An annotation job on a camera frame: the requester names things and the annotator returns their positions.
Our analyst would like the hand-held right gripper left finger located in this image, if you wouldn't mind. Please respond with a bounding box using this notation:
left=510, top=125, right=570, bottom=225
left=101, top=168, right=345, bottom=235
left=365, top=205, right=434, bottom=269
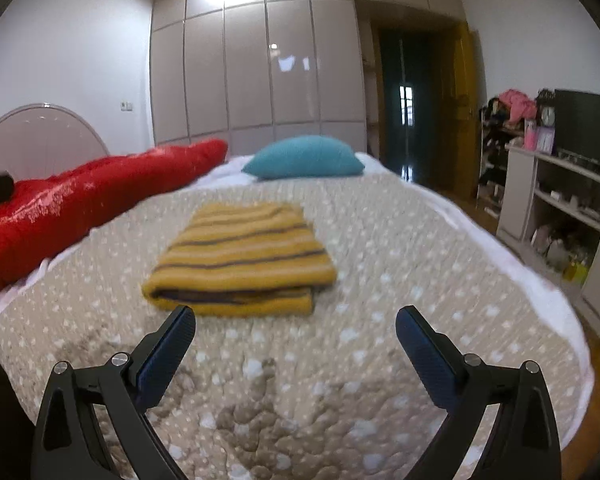
left=30, top=305, right=197, bottom=480

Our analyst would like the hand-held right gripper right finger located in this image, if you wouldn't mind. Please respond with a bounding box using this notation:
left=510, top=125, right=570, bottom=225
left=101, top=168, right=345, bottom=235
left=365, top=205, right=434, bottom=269
left=395, top=305, right=563, bottom=480

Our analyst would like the yellow striped sweater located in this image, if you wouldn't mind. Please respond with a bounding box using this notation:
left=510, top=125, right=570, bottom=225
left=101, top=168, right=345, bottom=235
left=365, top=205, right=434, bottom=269
left=141, top=202, right=339, bottom=317

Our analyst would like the rounded pale headboard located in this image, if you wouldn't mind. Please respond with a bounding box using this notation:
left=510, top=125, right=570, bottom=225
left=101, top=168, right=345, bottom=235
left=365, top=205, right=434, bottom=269
left=0, top=104, right=112, bottom=182

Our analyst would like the red patterned quilt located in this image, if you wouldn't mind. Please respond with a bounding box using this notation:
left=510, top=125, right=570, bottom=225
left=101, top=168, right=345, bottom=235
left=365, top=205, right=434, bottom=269
left=0, top=139, right=229, bottom=307

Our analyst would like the beige dotted bed cover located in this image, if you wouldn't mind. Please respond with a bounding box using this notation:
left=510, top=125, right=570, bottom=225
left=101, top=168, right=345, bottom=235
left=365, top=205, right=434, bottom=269
left=0, top=177, right=583, bottom=480

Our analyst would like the yellow-green bag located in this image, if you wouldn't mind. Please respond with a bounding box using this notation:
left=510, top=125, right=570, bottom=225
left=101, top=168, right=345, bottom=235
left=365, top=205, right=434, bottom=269
left=564, top=259, right=589, bottom=284

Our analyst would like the white open cabinet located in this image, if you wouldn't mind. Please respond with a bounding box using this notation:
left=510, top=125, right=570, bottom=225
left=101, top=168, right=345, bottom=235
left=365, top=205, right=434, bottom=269
left=495, top=143, right=600, bottom=339

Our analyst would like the dark shoe rack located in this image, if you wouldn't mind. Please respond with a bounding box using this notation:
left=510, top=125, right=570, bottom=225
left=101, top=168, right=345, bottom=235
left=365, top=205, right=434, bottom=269
left=476, top=105, right=518, bottom=218

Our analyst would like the teal pillow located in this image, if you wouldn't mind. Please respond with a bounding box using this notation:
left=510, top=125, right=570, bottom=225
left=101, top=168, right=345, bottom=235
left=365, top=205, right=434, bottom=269
left=241, top=135, right=365, bottom=181

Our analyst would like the yellow wooden door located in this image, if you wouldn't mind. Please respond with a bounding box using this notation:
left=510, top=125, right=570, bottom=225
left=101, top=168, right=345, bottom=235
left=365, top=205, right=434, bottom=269
left=450, top=20, right=485, bottom=198

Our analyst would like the pink clothing pile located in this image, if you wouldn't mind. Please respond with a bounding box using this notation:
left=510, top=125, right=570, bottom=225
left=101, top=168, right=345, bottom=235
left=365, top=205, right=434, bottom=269
left=499, top=89, right=537, bottom=124

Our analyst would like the dark table clock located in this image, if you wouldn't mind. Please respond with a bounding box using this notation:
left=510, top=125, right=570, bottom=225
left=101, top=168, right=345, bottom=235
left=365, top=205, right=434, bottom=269
left=536, top=90, right=557, bottom=129

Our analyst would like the black television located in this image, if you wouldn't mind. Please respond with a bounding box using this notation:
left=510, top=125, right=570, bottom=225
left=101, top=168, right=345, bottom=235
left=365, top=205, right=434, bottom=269
left=553, top=88, right=600, bottom=167

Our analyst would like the glossy beige wardrobe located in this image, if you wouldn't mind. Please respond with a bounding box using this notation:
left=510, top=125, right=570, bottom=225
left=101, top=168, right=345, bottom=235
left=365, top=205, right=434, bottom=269
left=150, top=0, right=370, bottom=150

